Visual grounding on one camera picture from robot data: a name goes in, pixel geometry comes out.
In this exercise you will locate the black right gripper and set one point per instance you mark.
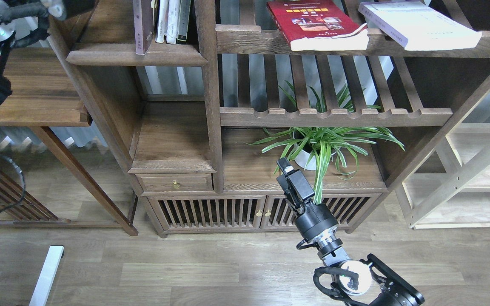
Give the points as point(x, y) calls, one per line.
point(315, 222)

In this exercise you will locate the white book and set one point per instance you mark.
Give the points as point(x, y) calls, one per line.
point(162, 21)
point(417, 27)
point(174, 11)

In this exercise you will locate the dark maroon book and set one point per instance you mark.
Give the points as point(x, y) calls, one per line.
point(145, 12)

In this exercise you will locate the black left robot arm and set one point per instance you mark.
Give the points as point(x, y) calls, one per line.
point(11, 10)

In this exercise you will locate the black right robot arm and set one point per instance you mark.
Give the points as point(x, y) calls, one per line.
point(340, 278)

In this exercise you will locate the light wooden shelf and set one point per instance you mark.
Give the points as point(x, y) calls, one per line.
point(459, 197)

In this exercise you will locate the right slatted cabinet door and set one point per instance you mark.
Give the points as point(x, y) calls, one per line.
point(278, 215)

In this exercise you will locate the slatted cabinet door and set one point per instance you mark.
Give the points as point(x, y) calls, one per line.
point(209, 213)
point(278, 215)

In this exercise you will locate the white plant pot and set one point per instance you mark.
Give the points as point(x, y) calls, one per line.
point(304, 159)

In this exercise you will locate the green spider plant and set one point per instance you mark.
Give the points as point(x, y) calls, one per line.
point(326, 145)

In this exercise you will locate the dark wooden bookshelf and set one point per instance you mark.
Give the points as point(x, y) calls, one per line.
point(189, 108)

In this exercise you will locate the left slatted cabinet door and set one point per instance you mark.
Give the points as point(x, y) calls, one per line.
point(209, 213)

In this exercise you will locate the small wooden drawer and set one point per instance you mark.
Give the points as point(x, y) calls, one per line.
point(175, 182)

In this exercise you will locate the red book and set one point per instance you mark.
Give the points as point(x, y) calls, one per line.
point(317, 25)

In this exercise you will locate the dark upright book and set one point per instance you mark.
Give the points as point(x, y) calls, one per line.
point(183, 21)

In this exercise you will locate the dark wooden side table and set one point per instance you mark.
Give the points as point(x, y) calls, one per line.
point(43, 97)

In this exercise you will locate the dark slatted wooden rack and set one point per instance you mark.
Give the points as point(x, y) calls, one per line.
point(11, 199)

